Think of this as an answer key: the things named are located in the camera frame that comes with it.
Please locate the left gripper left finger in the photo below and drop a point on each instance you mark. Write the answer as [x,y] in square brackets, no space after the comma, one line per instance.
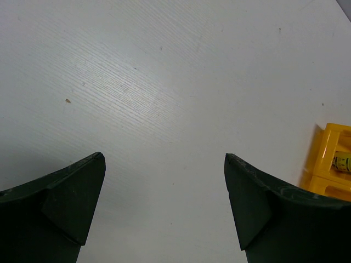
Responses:
[48,219]

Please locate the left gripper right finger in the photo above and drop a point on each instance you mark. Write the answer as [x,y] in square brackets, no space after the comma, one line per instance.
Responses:
[279,222]

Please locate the small yellow-label brown-cap bottle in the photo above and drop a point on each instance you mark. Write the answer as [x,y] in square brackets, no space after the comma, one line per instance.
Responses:
[341,161]

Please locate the yellow three-compartment plastic bin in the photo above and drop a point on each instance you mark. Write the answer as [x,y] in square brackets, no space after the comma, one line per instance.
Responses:
[318,175]

